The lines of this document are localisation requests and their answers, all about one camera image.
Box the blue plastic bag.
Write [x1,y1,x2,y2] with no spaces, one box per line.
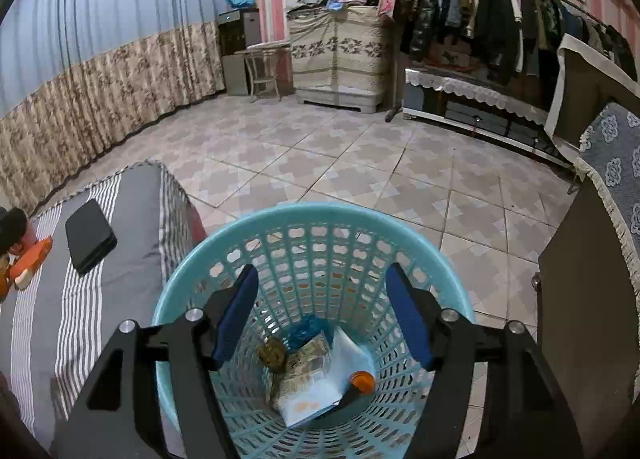
[287,316,328,347]

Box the small metal stool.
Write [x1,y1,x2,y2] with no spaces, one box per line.
[234,39,292,102]

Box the orange plastic lid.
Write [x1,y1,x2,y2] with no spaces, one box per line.
[348,370,376,395]

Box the dark panel with white trim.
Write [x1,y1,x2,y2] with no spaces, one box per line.
[544,33,640,167]

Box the black block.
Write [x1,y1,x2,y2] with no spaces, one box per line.
[317,386,366,421]

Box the blue floral fringed cloth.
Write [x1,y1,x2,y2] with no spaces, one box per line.
[572,101,640,300]

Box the teal plastic basket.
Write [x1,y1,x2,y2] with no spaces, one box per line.
[151,202,477,459]

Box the orange plastic bag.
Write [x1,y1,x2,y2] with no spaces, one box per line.
[0,236,54,302]

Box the low dark cabinet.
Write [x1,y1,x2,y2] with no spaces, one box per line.
[402,66,581,170]

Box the dark wooden cabinet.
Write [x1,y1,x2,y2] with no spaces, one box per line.
[537,179,640,459]

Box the white lace cloth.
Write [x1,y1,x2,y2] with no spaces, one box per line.
[404,67,551,124]

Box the brown lump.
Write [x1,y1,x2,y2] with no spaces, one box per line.
[257,339,287,369]

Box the black zip case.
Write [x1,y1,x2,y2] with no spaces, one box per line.
[65,200,118,276]

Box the blue floral curtain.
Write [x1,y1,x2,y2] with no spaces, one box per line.
[0,0,226,217]

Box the metal clothes rack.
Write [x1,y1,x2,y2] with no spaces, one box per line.
[385,0,640,122]

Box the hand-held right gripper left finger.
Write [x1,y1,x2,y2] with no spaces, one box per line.
[65,264,261,459]

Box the grey water dispenser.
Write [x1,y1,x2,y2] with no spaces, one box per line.
[217,8,262,97]

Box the printed snack packet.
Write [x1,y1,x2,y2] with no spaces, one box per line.
[272,331,333,400]

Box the cloth covered cabinet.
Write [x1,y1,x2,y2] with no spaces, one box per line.
[287,5,392,114]

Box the row of hanging clothes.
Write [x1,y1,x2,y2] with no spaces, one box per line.
[392,0,638,90]

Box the white blue paper wrapper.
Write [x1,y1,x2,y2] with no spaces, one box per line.
[327,328,373,390]

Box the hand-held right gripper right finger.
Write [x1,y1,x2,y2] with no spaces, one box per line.
[385,263,586,459]

